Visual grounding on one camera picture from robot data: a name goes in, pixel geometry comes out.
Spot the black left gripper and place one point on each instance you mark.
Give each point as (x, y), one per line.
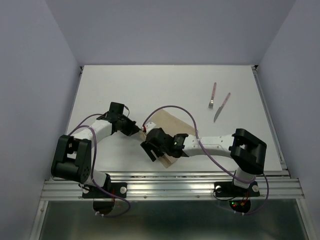
(132, 129)

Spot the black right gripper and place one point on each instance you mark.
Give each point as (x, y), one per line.
(148, 147)

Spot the beige cloth napkin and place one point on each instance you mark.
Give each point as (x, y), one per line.
(171, 126)

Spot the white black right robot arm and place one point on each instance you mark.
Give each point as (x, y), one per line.
(248, 151)

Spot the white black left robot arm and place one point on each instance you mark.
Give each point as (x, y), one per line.
(75, 153)

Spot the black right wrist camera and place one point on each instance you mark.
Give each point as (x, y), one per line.
(157, 136)

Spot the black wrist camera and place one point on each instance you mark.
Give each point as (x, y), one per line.
(157, 136)
(116, 108)

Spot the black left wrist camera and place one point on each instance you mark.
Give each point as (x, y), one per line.
(116, 108)

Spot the aluminium front mounting rail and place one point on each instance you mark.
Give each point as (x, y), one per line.
(148, 186)

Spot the pink handled fork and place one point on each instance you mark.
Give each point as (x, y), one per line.
(211, 103)

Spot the pink handled knife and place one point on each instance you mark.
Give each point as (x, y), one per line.
(221, 107)

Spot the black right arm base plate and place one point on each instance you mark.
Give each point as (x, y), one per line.
(227, 189)

